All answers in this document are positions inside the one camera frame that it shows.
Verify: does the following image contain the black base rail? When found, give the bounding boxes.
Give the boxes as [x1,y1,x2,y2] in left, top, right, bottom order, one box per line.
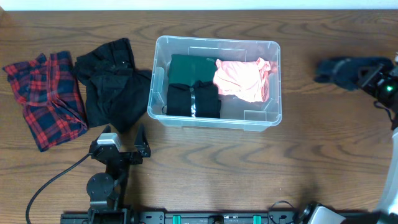
[60,211,383,224]

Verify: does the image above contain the pink garment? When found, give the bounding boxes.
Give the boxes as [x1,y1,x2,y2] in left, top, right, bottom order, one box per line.
[213,57,278,103]

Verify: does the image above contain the clear plastic storage bin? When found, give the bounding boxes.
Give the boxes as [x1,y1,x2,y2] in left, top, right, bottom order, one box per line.
[147,35,282,132]

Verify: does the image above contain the dark green garment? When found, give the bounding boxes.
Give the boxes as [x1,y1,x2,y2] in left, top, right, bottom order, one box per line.
[168,54,217,86]

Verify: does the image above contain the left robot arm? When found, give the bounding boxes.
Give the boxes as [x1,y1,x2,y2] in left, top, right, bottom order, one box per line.
[86,125,151,224]

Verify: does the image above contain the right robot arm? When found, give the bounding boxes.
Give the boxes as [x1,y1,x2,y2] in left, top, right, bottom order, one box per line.
[293,61,397,224]

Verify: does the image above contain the red navy plaid garment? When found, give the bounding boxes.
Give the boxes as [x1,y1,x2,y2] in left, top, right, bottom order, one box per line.
[2,51,88,152]

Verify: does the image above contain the large black garment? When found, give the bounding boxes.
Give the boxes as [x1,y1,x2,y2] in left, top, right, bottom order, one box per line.
[73,38,152,133]

